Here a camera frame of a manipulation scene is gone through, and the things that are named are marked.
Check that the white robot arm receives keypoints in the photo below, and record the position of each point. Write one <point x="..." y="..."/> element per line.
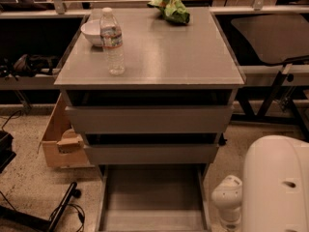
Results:
<point x="273" y="193"/>

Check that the grey bottom drawer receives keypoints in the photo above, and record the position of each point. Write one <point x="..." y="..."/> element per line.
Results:
<point x="153" y="198"/>

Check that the black chair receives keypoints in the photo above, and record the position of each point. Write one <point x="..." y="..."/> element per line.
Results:
<point x="278" y="40"/>

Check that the grey middle drawer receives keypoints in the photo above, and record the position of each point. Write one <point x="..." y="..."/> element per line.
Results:
<point x="151" y="154"/>

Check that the green chip bag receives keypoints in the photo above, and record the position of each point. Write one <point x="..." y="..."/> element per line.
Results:
<point x="172" y="10"/>

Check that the cardboard box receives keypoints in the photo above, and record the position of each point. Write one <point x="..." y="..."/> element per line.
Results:
<point x="61" y="145"/>

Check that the grey top drawer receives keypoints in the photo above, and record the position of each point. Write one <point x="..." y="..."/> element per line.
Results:
<point x="149" y="120"/>

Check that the black box at left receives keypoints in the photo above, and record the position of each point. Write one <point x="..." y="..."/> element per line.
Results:
<point x="6" y="150"/>

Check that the white ceramic bowl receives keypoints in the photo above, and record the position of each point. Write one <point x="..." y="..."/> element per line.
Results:
<point x="91" y="31"/>

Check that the grey drawer cabinet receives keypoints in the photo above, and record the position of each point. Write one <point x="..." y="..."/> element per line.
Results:
<point x="165" y="66"/>

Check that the clear plastic water bottle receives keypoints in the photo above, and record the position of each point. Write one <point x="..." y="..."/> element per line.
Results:
<point x="112" y="42"/>

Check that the black headphones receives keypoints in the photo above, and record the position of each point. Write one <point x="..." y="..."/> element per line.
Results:
<point x="29" y="65"/>

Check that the grey drawer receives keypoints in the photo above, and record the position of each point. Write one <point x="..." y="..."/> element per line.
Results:
<point x="153" y="198"/>
<point x="149" y="120"/>
<point x="151" y="154"/>

